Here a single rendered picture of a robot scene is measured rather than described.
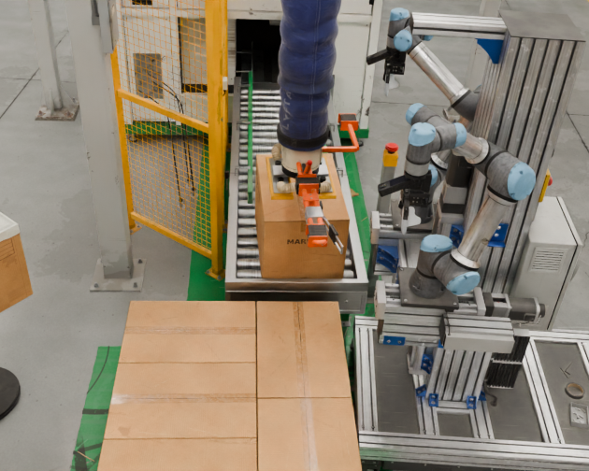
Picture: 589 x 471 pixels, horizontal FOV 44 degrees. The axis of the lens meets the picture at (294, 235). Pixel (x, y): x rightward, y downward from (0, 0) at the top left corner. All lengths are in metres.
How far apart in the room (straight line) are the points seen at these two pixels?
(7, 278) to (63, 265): 1.30
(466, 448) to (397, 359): 0.60
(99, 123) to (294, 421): 1.85
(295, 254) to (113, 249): 1.31
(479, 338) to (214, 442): 1.10
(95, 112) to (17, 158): 2.03
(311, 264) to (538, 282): 1.07
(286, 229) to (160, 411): 1.00
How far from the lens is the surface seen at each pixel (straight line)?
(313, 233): 2.74
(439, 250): 2.76
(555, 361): 4.02
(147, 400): 3.12
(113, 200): 4.16
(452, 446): 3.47
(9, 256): 3.38
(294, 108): 3.04
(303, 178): 3.06
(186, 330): 3.38
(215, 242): 4.34
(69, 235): 4.94
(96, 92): 3.84
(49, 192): 5.39
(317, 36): 2.90
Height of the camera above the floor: 2.91
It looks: 37 degrees down
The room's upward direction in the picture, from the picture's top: 3 degrees clockwise
